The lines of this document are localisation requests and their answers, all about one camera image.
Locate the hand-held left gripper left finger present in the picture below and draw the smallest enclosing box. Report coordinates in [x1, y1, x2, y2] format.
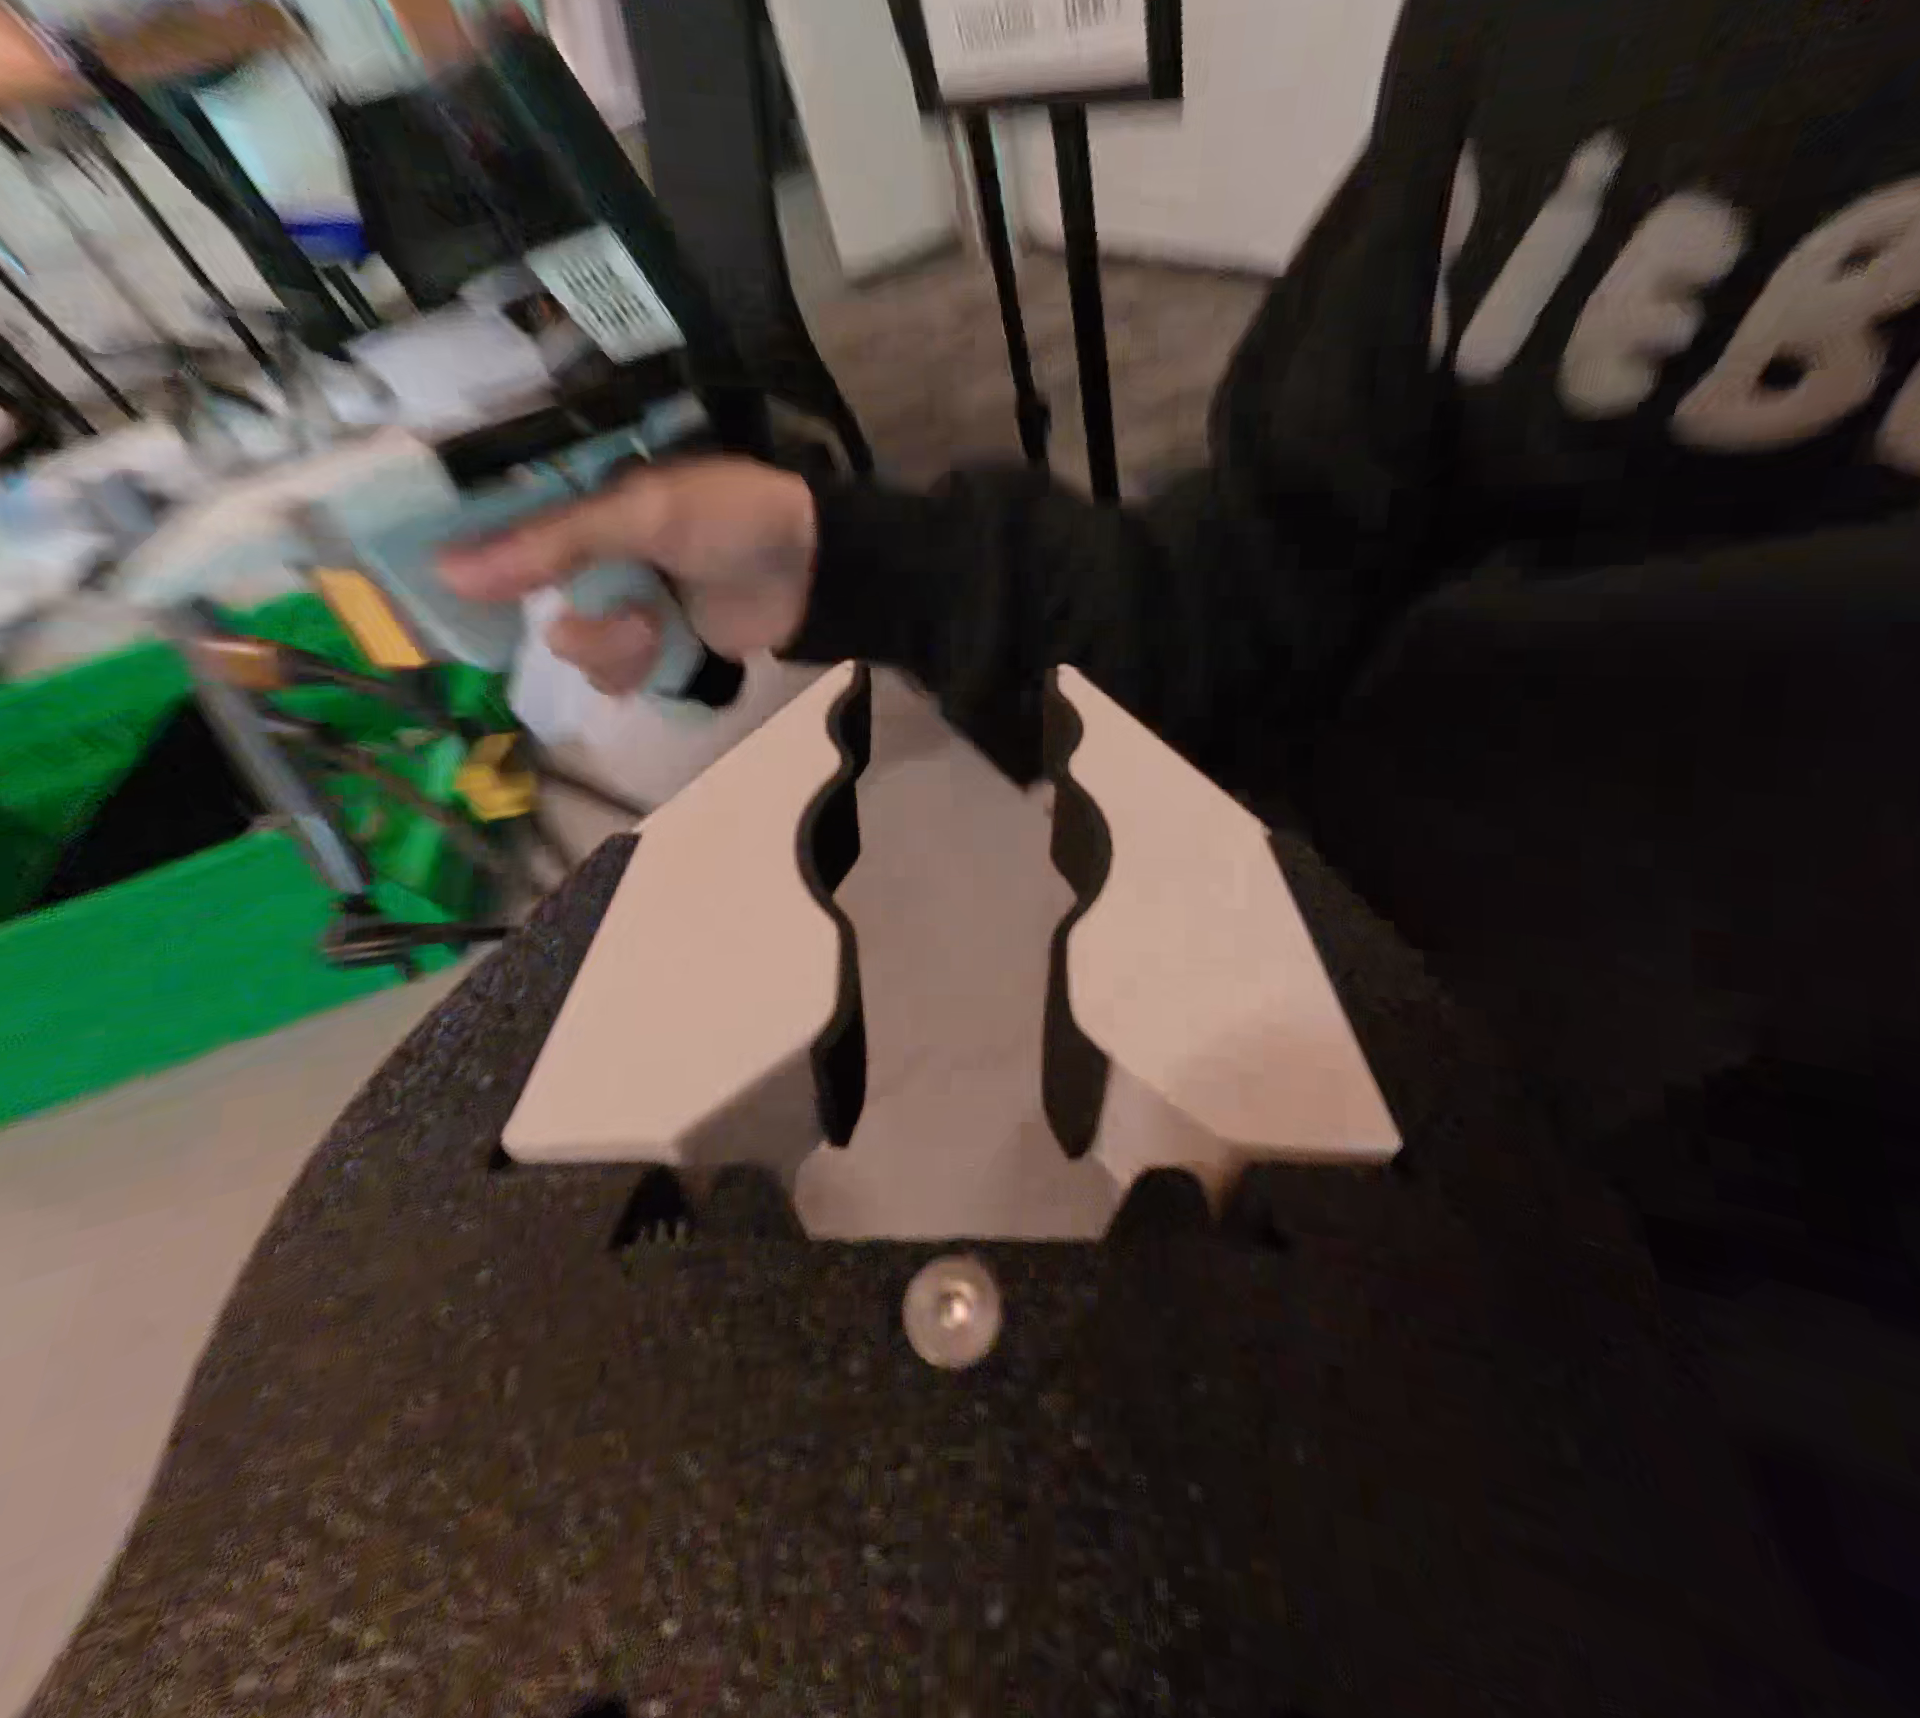
[501, 661, 876, 1172]

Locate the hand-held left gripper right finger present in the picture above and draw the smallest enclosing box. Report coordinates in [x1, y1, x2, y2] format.
[1041, 664, 1404, 1201]

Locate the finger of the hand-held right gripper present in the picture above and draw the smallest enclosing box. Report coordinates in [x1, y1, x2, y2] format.
[90, 441, 325, 559]
[112, 509, 341, 625]

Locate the green plastic bin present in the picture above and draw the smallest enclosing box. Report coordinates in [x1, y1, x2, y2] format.
[0, 592, 542, 1127]

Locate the person's right forearm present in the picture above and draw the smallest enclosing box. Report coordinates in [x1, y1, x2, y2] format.
[779, 457, 1352, 790]

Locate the person's right hand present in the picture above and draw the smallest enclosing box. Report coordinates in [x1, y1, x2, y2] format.
[442, 457, 823, 700]

